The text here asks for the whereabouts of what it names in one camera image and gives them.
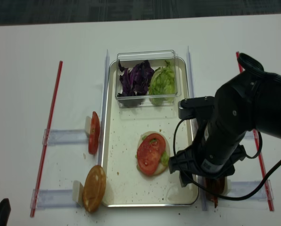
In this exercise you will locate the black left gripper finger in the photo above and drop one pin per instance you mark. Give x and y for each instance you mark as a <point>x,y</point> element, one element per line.
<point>185,178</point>

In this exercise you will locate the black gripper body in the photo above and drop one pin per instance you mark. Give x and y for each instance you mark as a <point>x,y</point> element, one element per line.
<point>185,161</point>

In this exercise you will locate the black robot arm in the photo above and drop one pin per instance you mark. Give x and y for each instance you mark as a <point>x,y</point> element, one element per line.
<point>249,101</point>

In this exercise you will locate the stack of meat slices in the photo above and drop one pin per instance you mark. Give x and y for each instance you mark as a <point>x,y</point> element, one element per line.
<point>216,186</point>

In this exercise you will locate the lettuce piece on bun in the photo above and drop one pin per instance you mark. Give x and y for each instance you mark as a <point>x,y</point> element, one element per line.
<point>164,158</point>

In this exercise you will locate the white block behind meat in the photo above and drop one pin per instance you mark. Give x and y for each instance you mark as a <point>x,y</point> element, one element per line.
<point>227,187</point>

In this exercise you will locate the tomato slice on bun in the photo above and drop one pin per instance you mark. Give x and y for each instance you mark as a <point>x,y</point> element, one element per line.
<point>150,151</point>

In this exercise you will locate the green lettuce in container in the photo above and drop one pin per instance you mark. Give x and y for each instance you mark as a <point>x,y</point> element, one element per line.
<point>163,81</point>

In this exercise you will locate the upright tomato slices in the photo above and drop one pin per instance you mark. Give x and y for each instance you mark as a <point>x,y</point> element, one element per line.
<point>94,134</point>

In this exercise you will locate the white block behind tomato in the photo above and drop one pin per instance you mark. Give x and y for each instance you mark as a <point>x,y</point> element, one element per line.
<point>87,125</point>

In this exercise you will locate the bottom bun on tray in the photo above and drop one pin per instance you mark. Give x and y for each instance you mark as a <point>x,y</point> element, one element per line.
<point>161,168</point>

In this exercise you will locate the metal baking tray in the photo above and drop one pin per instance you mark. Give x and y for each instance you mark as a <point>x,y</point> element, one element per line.
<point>122,130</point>

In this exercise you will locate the upright bun half left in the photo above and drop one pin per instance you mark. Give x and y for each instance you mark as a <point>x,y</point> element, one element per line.
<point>94,189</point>

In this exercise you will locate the left long clear divider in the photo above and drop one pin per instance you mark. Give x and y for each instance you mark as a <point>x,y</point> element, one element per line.
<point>103,110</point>

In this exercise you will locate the purple cabbage leaves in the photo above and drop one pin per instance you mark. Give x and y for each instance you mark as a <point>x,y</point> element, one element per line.
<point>135,83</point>

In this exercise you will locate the clear plastic container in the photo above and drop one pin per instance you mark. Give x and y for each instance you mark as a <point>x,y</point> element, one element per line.
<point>156,60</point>

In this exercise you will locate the white block behind bun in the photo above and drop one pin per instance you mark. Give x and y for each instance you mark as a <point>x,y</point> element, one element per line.
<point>77,192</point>

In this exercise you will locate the left red strip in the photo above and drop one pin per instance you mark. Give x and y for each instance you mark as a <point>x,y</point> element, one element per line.
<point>44,147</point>

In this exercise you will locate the black object bottom left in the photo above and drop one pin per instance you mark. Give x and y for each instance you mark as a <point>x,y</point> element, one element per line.
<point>5,210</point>

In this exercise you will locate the right lower clear rail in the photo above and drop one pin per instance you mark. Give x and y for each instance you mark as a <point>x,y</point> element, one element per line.
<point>242,188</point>

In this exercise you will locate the clear rail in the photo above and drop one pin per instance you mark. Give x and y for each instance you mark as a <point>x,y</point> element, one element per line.
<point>242,188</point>
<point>64,137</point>
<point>52,199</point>
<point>251,135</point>

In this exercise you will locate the right upper clear rail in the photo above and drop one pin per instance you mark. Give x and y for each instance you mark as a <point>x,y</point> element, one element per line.
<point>251,135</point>

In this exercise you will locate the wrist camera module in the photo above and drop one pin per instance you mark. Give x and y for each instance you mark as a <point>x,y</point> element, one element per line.
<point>200,108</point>

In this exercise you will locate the left upper clear rail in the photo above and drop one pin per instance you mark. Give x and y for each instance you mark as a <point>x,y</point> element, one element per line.
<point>64,137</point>

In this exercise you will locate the left lower clear rail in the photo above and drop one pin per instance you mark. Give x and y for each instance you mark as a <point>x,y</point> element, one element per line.
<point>52,199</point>

